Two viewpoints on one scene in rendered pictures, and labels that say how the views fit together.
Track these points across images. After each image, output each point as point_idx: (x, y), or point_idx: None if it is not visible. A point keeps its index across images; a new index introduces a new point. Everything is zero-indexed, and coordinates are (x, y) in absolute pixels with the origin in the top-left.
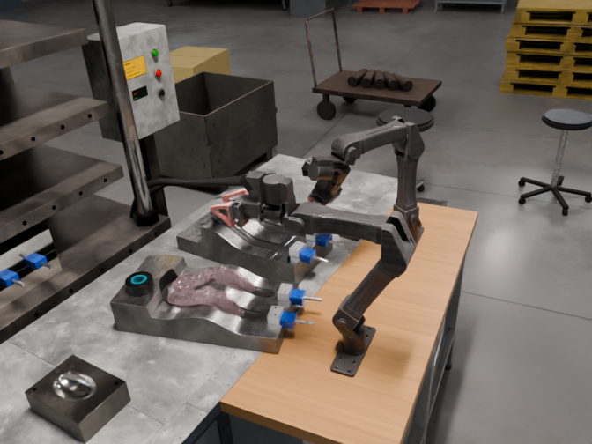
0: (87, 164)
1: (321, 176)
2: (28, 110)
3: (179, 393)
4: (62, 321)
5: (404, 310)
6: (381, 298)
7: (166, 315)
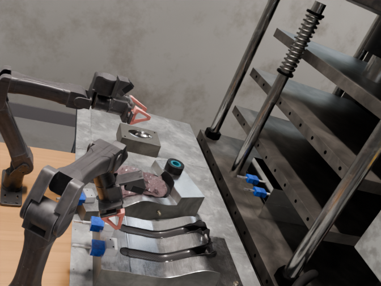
0: (340, 224)
1: None
2: None
3: None
4: (200, 180)
5: None
6: (7, 238)
7: (144, 168)
